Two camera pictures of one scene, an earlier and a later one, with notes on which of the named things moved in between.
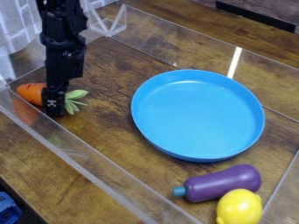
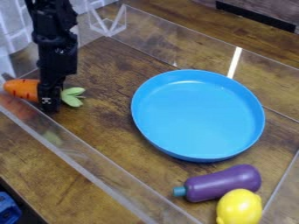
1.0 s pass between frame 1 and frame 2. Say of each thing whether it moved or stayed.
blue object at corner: stayed
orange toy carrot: moved
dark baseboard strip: stayed
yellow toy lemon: stayed
